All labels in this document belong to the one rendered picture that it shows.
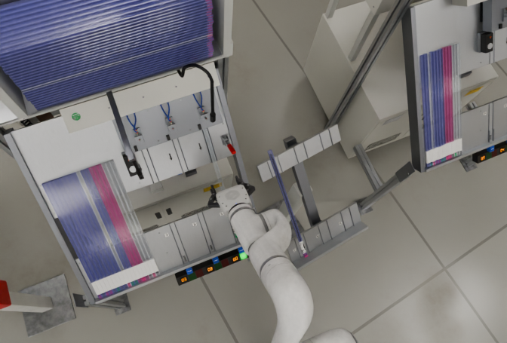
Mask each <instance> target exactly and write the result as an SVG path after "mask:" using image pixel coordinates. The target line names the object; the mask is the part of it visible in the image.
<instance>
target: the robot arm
mask: <svg viewBox="0 0 507 343"><path fill-rule="evenodd" d="M235 179H236V182H237V184H238V185H236V186H233V187H231V188H228V189H225V190H223V191H220V192H218V193H216V190H215V188H214V186H213V185H210V186H211V189H210V192H211V194H212V195H211V196H210V198H209V201H208V204H207V205H208V207H210V208H220V209H221V210H222V211H223V213H224V215H225V216H226V217H227V219H228V220H229V221H230V223H231V225H232V227H233V229H234V231H235V233H236V235H237V237H238V240H239V242H240V244H241V246H242V248H243V250H244V252H245V253H246V254H247V255H248V256H249V258H250V261H251V263H252V265H253V267H254V268H255V270H256V272H257V274H258V276H259V277H260V279H261V281H262V283H263V285H264V287H265V288H266V290H267V292H268V294H269V295H270V297H271V299H272V301H273V303H274V306H275V310H276V313H277V326H276V330H275V334H274V335H273V338H272V342H271V343H299V342H300V340H301V338H302V337H303V336H304V334H305V333H306V331H307V329H308V328H309V325H310V323H311V321H312V316H313V311H314V305H313V300H312V294H311V291H310V289H309V286H308V285H307V283H306V281H305V280H304V278H303V276H302V275H301V274H300V272H298V270H297V269H296V267H295V266H294V265H293V263H292V262H291V260H289V258H288V257H287V256H286V255H285V253H284V252H285V251H286V249H287V248H288V247H289V245H290V241H291V227H290V223H289V222H288V220H287V218H286V217H285V216H284V214H283V213H282V212H281V211H280V210H277V209H271V210H267V211H266V212H263V213H260V214H256V213H255V212H256V210H255V208H252V203H251V201H250V198H249V196H250V195H251V194H252V193H253V192H254V191H255V190H256V189H255V187H254V186H252V185H250V184H247V183H244V182H242V181H241V178H238V176H235ZM246 189H248V191H246ZM214 201H217V202H218V203H214ZM300 343H358V341H357V339H356V337H354V335H353V334H352V333H350V331H348V330H346V329H341V328H337V329H331V330H328V331H326V332H323V333H321V334H319V335H316V336H314V337H311V338H309V339H307V340H305V341H302V342H300Z"/></svg>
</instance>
